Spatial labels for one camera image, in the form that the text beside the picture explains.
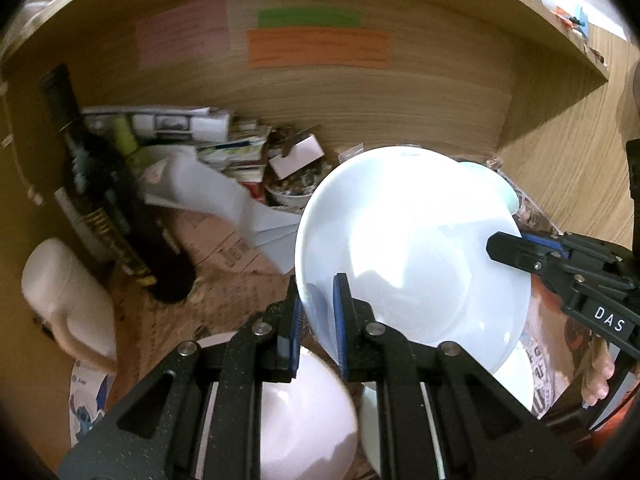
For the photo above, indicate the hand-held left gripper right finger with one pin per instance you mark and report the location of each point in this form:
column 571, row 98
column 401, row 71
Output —
column 341, row 330

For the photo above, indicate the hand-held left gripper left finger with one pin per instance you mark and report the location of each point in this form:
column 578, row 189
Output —
column 295, row 345

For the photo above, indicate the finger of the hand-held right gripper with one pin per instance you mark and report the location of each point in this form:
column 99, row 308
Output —
column 510, row 251
column 547, row 241

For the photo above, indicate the mint green plate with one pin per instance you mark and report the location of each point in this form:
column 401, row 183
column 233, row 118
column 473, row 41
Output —
column 502, row 187

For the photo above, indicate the large white plate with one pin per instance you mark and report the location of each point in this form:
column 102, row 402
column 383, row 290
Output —
column 400, row 240

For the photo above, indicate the person's right hand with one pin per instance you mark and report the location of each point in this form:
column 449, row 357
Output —
column 597, row 375

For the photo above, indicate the pale pink bowl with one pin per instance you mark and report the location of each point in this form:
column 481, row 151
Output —
column 305, row 425

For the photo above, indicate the newspaper print tablecloth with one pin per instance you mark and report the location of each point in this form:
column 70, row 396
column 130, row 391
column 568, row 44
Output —
column 215, row 260

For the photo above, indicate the small bowl of trinkets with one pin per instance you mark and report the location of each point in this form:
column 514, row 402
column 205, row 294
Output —
column 290, row 196

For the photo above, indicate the red and white box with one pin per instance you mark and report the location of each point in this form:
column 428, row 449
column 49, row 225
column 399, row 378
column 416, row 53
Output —
column 255, row 191

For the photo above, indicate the white paper sheet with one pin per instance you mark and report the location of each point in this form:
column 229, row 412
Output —
column 225, row 195

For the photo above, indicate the white card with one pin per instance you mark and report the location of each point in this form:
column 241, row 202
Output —
column 295, row 157

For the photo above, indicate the small clear plastic bag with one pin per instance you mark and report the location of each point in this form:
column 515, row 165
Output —
column 356, row 151

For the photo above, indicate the dark wine bottle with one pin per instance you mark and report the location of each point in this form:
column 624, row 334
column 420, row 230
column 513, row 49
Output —
column 125, row 230

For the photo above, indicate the wooden shelf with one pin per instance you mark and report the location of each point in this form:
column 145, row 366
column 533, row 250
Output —
column 550, row 30

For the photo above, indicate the white cartoon print mat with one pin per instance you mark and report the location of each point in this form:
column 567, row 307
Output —
column 85, row 400

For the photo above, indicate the stack of newspapers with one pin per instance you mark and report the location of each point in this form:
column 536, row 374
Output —
column 170, row 122

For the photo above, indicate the yellow-green container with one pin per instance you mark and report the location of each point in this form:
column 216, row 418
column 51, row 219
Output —
column 123, row 135

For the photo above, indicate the orange paper note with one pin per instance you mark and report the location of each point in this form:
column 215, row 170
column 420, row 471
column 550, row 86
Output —
column 320, row 50

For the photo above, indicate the green paper note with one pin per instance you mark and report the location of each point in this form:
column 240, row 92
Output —
column 310, row 18

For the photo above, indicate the pink paper note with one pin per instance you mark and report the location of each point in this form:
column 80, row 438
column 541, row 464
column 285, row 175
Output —
column 182, row 35

